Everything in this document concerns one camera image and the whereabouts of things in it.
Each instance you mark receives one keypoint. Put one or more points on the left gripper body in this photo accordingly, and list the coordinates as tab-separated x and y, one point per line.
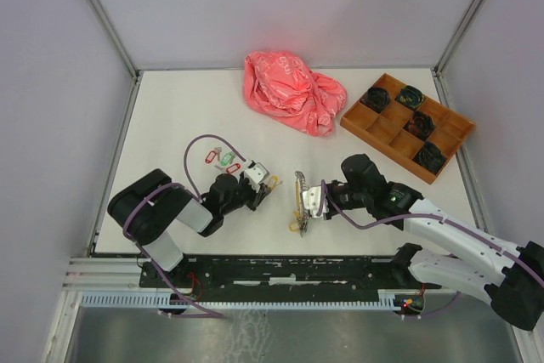
246	195

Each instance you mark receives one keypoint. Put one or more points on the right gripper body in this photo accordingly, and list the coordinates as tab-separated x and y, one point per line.
342	195

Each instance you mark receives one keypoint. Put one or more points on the key with yellow tag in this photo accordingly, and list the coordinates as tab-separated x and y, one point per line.
274	181

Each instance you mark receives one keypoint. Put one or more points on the metal keyring with keys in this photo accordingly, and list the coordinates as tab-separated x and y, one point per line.
301	214

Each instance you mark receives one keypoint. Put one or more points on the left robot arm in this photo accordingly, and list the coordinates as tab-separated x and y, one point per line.
146	209

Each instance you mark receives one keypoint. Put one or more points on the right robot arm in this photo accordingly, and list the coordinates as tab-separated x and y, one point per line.
506	276

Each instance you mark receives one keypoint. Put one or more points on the key with red tag lower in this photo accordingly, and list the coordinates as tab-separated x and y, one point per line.
231	169

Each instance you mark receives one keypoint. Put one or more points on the key with red tag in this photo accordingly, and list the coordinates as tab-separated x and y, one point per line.
231	169
213	155

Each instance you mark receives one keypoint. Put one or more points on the key with green tag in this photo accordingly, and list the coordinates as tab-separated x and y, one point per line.
227	159

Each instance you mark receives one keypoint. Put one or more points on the wooden compartment tray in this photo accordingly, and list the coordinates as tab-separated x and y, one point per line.
385	131

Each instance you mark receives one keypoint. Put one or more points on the black roll bottom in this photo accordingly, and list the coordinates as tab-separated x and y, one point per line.
430	157

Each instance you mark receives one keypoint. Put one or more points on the black roll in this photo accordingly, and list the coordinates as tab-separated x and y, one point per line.
410	97
430	157
420	125
376	98

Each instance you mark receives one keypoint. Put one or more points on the black roll top left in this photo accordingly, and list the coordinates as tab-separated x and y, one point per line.
376	98

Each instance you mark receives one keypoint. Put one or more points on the black roll middle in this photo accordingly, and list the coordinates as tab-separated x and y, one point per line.
420	125

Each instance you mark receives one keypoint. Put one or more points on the pink crumpled cloth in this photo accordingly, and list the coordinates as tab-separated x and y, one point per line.
280	85

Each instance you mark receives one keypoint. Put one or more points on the black roll top right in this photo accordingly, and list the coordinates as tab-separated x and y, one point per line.
410	97

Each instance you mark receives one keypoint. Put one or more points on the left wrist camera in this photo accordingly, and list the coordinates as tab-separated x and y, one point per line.
256	172

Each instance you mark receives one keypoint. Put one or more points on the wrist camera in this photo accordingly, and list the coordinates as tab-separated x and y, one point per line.
313	201
256	172

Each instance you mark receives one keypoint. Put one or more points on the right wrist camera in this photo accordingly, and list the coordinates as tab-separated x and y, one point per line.
313	201

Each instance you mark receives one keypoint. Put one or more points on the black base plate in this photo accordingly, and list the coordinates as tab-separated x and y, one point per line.
244	277

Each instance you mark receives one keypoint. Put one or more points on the aluminium frame rail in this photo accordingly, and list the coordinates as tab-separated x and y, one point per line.
102	274

